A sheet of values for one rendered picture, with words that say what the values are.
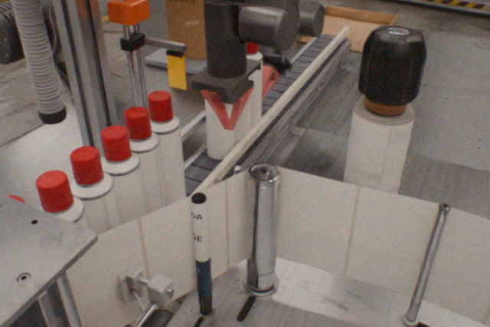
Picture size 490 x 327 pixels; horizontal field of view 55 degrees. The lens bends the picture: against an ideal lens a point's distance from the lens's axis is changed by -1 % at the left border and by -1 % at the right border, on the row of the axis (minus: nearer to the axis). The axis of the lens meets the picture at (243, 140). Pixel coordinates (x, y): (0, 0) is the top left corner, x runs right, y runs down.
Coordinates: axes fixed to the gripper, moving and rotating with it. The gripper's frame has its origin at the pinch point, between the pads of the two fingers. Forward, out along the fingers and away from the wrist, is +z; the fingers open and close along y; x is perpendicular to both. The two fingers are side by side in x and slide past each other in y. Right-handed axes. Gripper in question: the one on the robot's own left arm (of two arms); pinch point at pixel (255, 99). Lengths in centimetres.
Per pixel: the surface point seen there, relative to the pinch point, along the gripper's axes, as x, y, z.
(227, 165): -14.7, 3.6, 14.1
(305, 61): 30.8, -0.6, -17.1
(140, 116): -38.8, 0.2, 10.5
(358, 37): 63, 6, -36
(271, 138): 0.5, 5.1, 6.9
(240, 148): -10.9, 3.7, 10.8
